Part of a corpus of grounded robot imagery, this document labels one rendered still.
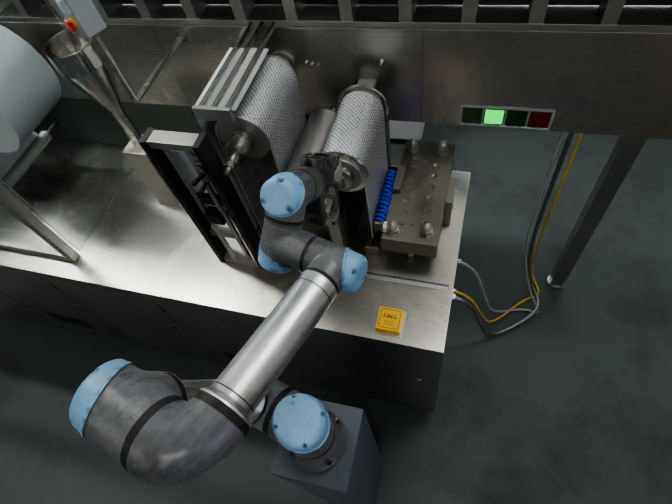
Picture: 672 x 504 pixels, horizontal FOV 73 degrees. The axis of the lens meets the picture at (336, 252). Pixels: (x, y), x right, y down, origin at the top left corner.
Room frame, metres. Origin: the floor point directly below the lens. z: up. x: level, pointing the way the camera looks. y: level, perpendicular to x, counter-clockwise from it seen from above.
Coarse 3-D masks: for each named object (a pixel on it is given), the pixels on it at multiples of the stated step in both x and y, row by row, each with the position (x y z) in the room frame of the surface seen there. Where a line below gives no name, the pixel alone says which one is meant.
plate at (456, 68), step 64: (128, 64) 1.47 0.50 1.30; (192, 64) 1.36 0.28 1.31; (320, 64) 1.16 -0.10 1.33; (384, 64) 1.07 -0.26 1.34; (448, 64) 0.99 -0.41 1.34; (512, 64) 0.92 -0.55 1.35; (576, 64) 0.85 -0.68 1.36; (640, 64) 0.79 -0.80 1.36; (512, 128) 0.90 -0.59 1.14; (576, 128) 0.83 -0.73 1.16; (640, 128) 0.76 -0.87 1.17
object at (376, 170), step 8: (384, 128) 0.99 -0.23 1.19; (384, 136) 0.98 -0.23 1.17; (376, 144) 0.90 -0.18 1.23; (384, 144) 0.97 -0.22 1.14; (376, 152) 0.89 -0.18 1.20; (384, 152) 0.97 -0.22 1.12; (376, 160) 0.89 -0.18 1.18; (384, 160) 0.96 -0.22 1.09; (368, 168) 0.81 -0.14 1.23; (376, 168) 0.88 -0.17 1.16; (384, 168) 0.95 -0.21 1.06; (376, 176) 0.87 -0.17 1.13; (368, 184) 0.80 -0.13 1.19; (376, 184) 0.86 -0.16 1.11; (368, 192) 0.79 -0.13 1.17; (376, 192) 0.86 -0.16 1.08; (368, 200) 0.78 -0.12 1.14; (376, 200) 0.85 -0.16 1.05; (368, 208) 0.78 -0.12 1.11
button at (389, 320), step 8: (384, 312) 0.55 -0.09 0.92; (392, 312) 0.54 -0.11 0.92; (400, 312) 0.54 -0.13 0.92; (384, 320) 0.53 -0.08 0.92; (392, 320) 0.52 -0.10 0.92; (400, 320) 0.51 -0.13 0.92; (376, 328) 0.51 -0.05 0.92; (384, 328) 0.50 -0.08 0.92; (392, 328) 0.50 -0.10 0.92; (400, 328) 0.49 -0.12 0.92
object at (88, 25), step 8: (56, 0) 1.09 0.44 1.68; (64, 0) 1.06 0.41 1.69; (72, 0) 1.06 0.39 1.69; (80, 0) 1.07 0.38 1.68; (88, 0) 1.08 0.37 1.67; (64, 8) 1.08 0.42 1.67; (72, 8) 1.06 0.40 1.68; (80, 8) 1.07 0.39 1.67; (88, 8) 1.07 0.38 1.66; (72, 16) 1.07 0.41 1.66; (80, 16) 1.06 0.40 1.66; (88, 16) 1.07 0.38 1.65; (96, 16) 1.08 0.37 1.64; (72, 24) 1.07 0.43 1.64; (80, 24) 1.06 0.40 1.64; (88, 24) 1.06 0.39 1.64; (96, 24) 1.07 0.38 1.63; (104, 24) 1.08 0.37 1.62; (72, 32) 1.07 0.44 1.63; (80, 32) 1.08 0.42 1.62; (88, 32) 1.06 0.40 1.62; (96, 32) 1.07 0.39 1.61
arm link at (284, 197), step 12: (276, 180) 0.56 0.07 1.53; (288, 180) 0.56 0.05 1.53; (300, 180) 0.58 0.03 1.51; (312, 180) 0.61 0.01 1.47; (264, 192) 0.56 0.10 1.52; (276, 192) 0.55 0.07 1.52; (288, 192) 0.54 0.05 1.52; (300, 192) 0.55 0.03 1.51; (312, 192) 0.58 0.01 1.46; (264, 204) 0.55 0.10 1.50; (276, 204) 0.54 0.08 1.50; (288, 204) 0.53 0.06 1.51; (300, 204) 0.54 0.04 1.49; (276, 216) 0.53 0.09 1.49; (288, 216) 0.53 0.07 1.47; (300, 216) 0.54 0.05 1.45
